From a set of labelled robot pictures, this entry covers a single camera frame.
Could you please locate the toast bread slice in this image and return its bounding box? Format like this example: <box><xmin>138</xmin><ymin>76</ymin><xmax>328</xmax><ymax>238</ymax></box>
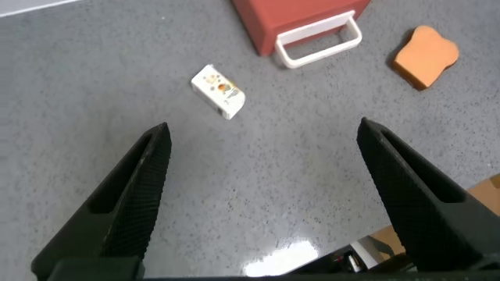
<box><xmin>392</xmin><ymin>25</ymin><xmax>460</xmax><ymax>91</ymax></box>

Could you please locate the small white milk carton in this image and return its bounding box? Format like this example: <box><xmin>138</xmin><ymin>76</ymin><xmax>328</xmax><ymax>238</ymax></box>
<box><xmin>191</xmin><ymin>64</ymin><xmax>246</xmax><ymax>121</ymax></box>

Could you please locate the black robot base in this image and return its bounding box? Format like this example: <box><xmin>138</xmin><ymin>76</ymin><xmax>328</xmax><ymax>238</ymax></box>
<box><xmin>288</xmin><ymin>244</ymin><xmax>416</xmax><ymax>276</ymax></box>

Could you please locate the red drawer cabinet shell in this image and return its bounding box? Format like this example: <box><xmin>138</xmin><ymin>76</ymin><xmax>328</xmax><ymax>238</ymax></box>
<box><xmin>232</xmin><ymin>0</ymin><xmax>372</xmax><ymax>57</ymax></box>

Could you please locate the red drawer with white handle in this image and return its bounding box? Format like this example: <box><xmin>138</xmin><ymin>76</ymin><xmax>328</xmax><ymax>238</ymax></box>
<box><xmin>258</xmin><ymin>0</ymin><xmax>372</xmax><ymax>70</ymax></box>

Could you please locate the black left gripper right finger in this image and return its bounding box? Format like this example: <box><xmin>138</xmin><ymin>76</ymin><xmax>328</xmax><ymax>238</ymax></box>
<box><xmin>356</xmin><ymin>116</ymin><xmax>500</xmax><ymax>273</ymax></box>

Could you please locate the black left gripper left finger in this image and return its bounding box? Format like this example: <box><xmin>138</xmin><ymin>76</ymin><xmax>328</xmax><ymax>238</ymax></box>
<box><xmin>30</xmin><ymin>122</ymin><xmax>173</xmax><ymax>281</ymax></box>

